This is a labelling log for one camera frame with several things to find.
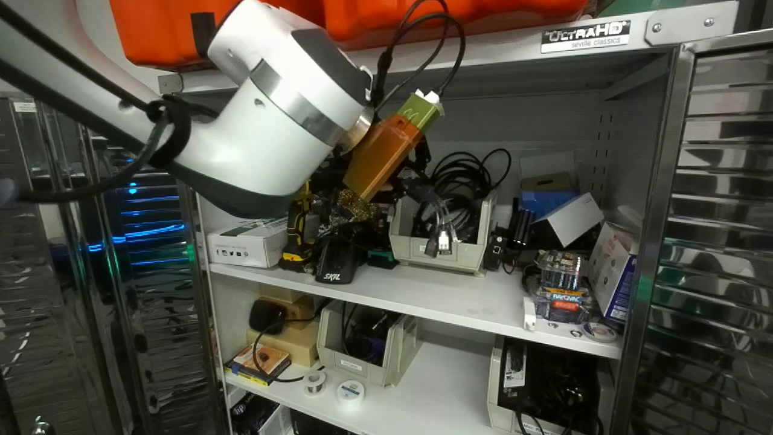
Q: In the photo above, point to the orange plastic case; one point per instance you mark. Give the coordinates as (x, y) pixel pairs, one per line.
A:
(161, 27)
(499, 11)

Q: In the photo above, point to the small round disc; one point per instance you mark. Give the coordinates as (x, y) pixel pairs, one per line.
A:
(600, 330)

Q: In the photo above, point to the white tape roll blue label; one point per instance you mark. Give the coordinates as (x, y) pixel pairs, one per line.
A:
(351, 390)

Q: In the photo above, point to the white folded card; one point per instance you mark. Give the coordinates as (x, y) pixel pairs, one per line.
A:
(572, 218)

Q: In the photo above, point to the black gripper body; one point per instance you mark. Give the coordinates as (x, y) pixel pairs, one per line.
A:
(345, 207)

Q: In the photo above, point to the flat box with orange face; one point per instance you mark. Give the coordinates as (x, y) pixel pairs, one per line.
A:
(258, 366)

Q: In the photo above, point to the small white adapter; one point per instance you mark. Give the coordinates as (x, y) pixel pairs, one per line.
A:
(530, 316)

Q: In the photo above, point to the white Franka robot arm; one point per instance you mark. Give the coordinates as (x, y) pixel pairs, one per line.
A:
(256, 137)

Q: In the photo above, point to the plain white tape roll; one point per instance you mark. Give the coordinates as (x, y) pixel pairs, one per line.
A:
(315, 378)

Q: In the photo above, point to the blue box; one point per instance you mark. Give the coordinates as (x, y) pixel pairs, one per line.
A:
(543, 202)

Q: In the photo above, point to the pack of batteries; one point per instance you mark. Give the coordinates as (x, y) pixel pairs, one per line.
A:
(558, 285)

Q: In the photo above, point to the white PLA filament box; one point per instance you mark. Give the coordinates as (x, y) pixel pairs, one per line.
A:
(245, 243)

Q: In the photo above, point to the black battery charger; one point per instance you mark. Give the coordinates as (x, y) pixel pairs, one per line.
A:
(333, 261)

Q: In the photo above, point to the black rounded device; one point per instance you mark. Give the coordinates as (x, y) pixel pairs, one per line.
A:
(266, 316)

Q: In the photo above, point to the black device lower right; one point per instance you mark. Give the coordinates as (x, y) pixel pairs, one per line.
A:
(547, 387)

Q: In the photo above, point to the amber block with green tip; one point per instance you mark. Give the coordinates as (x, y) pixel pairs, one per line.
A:
(383, 152)

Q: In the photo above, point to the small black green object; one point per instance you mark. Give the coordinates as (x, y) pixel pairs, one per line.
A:
(383, 259)

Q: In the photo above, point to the white printed product box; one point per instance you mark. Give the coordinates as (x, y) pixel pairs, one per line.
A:
(615, 268)

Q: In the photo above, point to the white metal shelf unit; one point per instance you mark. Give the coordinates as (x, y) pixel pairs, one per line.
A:
(449, 299)

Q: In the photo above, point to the small black device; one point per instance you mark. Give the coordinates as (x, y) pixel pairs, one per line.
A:
(499, 244)

